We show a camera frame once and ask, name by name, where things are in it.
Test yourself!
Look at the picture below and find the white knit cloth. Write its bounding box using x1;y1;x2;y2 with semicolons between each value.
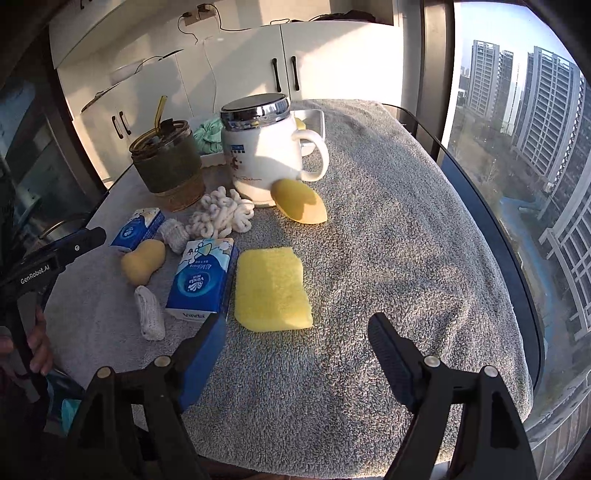
134;285;166;341
159;219;189;254

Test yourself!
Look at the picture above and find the glass cup with green sleeve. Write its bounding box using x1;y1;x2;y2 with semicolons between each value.
128;119;206;213

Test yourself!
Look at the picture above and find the white cable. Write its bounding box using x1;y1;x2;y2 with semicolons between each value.
202;39;221;118

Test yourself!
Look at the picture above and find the dark window frame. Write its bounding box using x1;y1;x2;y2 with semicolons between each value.
418;0;456;163

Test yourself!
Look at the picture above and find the grey high-rise building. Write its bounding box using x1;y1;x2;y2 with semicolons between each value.
510;45;589;186
465;39;516;136

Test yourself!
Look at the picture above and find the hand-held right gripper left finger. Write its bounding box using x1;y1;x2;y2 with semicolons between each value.
68;313;227;480

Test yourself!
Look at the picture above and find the yellow teardrop makeup sponge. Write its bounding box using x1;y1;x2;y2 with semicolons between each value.
270;179;328;226

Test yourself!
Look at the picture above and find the white chenille cloth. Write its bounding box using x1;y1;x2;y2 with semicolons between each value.
187;186;256;240

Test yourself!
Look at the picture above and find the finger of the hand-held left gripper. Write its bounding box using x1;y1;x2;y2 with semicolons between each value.
55;226;108;267

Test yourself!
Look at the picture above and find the blue tissue pack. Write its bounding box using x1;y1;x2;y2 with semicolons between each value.
165;236;239;321
109;208;166;254

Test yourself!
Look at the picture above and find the mint green cloth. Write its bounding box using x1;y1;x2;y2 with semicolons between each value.
193;117;227;155

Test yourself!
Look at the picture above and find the white plastic tray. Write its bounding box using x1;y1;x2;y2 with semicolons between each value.
198;108;328;169

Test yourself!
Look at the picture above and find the white lattice building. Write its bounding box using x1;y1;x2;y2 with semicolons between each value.
538;152;591;343

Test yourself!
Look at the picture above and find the dark cloth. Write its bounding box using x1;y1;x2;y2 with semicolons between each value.
308;8;377;24

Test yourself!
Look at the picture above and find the yellow gourd makeup sponge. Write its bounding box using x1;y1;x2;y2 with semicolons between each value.
121;239;166;286

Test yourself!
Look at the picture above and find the yellow rectangular sponge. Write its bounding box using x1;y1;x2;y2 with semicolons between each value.
234;246;314;332

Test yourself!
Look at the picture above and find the white lidded mug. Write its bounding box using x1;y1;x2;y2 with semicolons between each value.
220;92;330;209

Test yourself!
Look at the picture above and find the white cabinet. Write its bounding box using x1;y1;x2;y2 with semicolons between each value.
48;0;419;190

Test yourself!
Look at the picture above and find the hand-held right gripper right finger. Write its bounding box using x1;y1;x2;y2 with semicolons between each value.
367;313;539;480

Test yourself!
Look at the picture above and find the grey towel mat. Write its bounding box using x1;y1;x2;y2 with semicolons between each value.
44;98;536;462

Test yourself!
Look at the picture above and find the person's left hand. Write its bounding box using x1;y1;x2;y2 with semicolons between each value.
25;308;54;376

